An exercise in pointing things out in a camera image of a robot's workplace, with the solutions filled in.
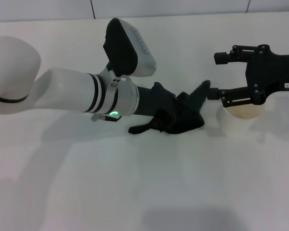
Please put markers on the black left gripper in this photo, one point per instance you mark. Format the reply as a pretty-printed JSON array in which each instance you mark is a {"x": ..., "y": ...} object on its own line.
[{"x": 154, "y": 101}]

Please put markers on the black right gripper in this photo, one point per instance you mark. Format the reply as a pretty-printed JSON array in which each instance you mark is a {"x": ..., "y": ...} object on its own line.
[{"x": 272, "y": 72}]

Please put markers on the dark blue rag with loop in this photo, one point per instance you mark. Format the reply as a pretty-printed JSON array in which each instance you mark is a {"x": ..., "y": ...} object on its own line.
[{"x": 187, "y": 120}]

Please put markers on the white plastic cup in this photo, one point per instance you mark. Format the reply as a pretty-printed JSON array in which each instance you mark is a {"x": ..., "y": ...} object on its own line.
[{"x": 236, "y": 125}]

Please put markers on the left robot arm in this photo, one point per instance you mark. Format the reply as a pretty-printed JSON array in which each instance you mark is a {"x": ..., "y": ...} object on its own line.
[{"x": 62, "y": 89}]

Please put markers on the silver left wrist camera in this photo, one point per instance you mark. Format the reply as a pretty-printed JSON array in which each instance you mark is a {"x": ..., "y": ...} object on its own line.
[{"x": 125, "y": 48}]

